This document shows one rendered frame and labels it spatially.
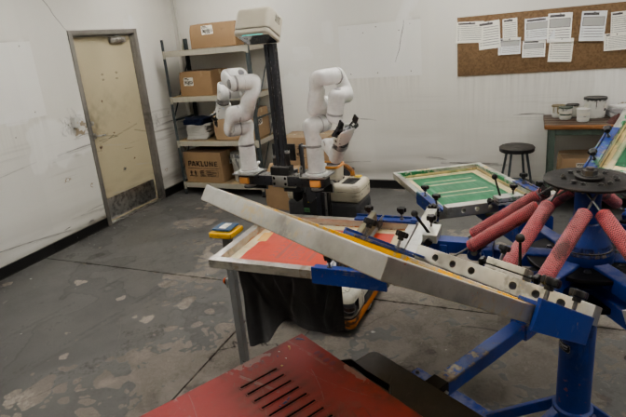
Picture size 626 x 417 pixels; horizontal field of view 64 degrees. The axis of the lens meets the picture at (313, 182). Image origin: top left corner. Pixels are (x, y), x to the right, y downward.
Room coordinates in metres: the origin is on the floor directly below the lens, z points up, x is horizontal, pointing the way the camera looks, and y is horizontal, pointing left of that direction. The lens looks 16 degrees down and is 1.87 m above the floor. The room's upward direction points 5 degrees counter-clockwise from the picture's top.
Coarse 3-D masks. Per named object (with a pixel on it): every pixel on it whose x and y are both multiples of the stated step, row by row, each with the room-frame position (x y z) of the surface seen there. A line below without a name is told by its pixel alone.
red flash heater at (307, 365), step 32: (288, 352) 1.09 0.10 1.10; (320, 352) 1.08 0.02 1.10; (224, 384) 0.99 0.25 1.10; (256, 384) 0.98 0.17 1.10; (288, 384) 0.97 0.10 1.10; (320, 384) 0.96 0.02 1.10; (352, 384) 0.95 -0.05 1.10; (160, 416) 0.90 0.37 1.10; (192, 416) 0.89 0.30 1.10; (224, 416) 0.89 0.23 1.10; (256, 416) 0.88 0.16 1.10; (288, 416) 0.87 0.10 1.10; (320, 416) 0.86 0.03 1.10; (352, 416) 0.85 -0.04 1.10; (384, 416) 0.84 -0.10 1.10; (416, 416) 0.84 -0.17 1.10
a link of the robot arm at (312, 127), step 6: (306, 120) 2.63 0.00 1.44; (312, 120) 2.62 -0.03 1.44; (318, 120) 2.64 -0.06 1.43; (324, 120) 2.67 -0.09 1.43; (306, 126) 2.61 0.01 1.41; (312, 126) 2.60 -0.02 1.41; (318, 126) 2.62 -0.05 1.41; (324, 126) 2.66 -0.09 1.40; (306, 132) 2.62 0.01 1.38; (312, 132) 2.61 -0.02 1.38; (318, 132) 2.62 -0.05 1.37; (306, 138) 2.63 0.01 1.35; (312, 138) 2.61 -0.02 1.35; (318, 138) 2.62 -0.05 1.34; (306, 144) 2.64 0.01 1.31; (312, 144) 2.61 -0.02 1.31; (318, 144) 2.62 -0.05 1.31
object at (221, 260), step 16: (320, 224) 2.34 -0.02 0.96; (336, 224) 2.31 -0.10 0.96; (352, 224) 2.28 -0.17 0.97; (384, 224) 2.21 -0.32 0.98; (400, 224) 2.18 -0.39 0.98; (416, 224) 2.15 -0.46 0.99; (240, 240) 2.14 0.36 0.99; (224, 256) 2.01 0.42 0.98; (256, 272) 1.87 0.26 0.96; (272, 272) 1.84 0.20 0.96; (288, 272) 1.81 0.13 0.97; (304, 272) 1.78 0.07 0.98
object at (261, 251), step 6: (258, 246) 2.14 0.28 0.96; (264, 246) 2.14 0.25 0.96; (270, 246) 2.13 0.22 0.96; (276, 246) 2.12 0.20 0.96; (246, 252) 2.08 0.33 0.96; (252, 252) 2.07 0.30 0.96; (258, 252) 2.07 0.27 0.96; (264, 252) 2.06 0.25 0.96; (270, 252) 2.06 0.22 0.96; (240, 258) 2.02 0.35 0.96; (246, 258) 2.02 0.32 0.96; (252, 258) 2.01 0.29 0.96; (258, 258) 2.01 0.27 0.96; (264, 258) 2.00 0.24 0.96; (270, 258) 2.00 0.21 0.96; (276, 258) 1.99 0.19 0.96; (318, 258) 1.95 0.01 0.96; (300, 264) 1.90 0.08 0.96; (306, 264) 1.90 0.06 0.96; (312, 264) 1.89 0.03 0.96; (324, 264) 1.88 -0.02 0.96
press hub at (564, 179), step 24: (576, 168) 1.78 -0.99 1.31; (600, 168) 1.75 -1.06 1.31; (576, 192) 1.55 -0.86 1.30; (600, 192) 1.51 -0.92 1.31; (600, 240) 1.59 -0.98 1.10; (600, 264) 1.56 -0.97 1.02; (624, 264) 1.56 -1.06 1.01; (576, 360) 1.60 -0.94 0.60; (576, 384) 1.60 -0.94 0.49; (576, 408) 1.59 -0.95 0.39
